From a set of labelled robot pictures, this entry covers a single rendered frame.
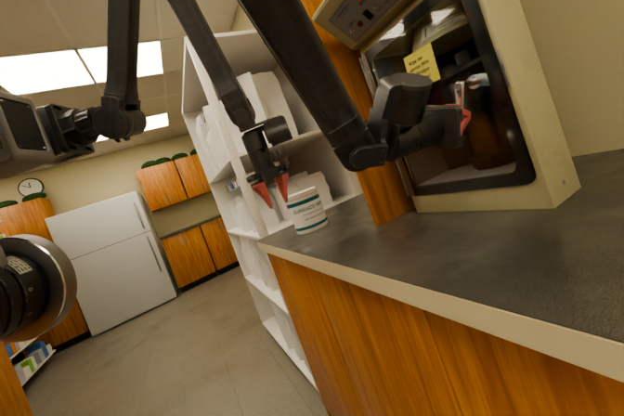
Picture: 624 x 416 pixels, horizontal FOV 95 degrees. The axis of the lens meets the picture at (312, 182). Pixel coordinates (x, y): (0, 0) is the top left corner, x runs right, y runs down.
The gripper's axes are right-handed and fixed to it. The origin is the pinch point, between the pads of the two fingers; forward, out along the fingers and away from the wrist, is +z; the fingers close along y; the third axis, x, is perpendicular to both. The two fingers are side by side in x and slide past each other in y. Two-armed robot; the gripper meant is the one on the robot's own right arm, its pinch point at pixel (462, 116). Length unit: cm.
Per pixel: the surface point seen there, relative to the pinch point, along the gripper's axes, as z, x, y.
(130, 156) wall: -85, 45, 563
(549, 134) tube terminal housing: 11.2, 5.9, -9.3
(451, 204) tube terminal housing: 5.2, 22.1, 6.7
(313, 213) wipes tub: -9, 33, 52
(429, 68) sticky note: 4.0, -9.3, 9.6
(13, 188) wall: -246, 48, 562
